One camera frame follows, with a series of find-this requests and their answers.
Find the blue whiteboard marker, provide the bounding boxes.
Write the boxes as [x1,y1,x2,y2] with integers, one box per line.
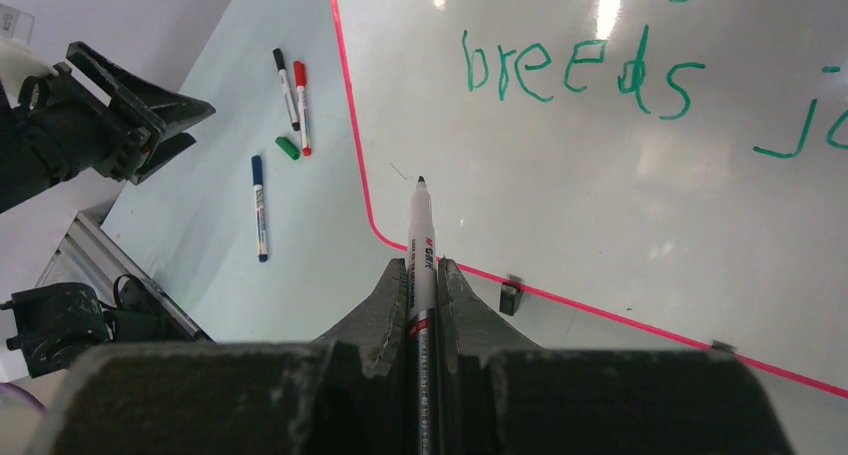
[251,155,269,263]

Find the green whiteboard marker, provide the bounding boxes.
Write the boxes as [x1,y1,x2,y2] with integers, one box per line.
[407,176,440,454]

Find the aluminium frame front rail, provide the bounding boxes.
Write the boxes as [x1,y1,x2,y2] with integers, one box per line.
[35,211,211,341]

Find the black whiteboard marker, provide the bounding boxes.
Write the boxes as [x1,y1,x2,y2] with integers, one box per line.
[272,48,300,131]

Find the pink framed whiteboard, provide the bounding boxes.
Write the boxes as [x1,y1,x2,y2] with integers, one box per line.
[331,0,847,395]

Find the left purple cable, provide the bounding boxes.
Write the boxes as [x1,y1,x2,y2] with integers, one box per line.
[0,382,48,417]

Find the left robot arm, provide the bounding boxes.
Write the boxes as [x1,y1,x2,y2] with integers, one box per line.
[1,39,216,211]

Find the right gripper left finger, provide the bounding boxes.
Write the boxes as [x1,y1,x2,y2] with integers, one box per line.
[317,258,408,373]

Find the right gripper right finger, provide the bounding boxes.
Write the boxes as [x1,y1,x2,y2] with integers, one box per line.
[437,258,542,366]

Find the green marker cap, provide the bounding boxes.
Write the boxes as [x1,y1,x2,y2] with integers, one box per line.
[274,136,301,160]

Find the red whiteboard marker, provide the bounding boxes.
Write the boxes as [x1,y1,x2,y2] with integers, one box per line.
[293,60,312,157]

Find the right whiteboard stand foot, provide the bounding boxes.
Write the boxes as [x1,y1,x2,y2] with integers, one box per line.
[710,340,736,354]

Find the whiteboard stand foot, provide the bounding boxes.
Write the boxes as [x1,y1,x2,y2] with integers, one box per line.
[498,275,524,316]
[710,340,736,354]

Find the left whiteboard stand foot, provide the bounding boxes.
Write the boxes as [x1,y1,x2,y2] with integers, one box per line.
[498,275,524,316]

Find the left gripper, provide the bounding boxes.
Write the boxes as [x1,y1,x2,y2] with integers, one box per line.
[56,41,216,185]

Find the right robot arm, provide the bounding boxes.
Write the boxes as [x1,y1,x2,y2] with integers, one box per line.
[1,258,438,378]

